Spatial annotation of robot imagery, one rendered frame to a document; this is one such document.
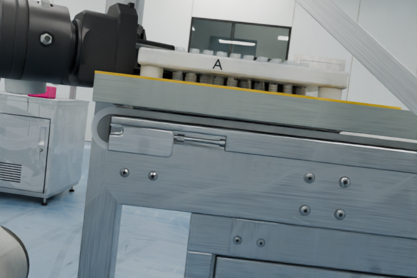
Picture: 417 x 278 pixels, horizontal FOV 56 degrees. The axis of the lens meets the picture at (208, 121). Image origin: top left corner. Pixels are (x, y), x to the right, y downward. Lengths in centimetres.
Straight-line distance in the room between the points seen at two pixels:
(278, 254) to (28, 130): 261
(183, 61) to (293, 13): 517
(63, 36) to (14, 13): 5
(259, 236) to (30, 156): 261
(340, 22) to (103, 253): 59
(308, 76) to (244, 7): 513
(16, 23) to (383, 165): 41
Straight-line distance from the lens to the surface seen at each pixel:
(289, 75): 46
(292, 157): 44
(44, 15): 45
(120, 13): 48
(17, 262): 73
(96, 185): 76
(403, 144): 50
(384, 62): 40
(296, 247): 52
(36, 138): 297
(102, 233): 78
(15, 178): 309
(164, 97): 43
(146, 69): 46
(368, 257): 55
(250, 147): 44
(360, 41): 41
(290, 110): 44
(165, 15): 567
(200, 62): 45
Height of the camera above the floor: 88
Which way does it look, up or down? 3 degrees down
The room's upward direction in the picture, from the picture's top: 7 degrees clockwise
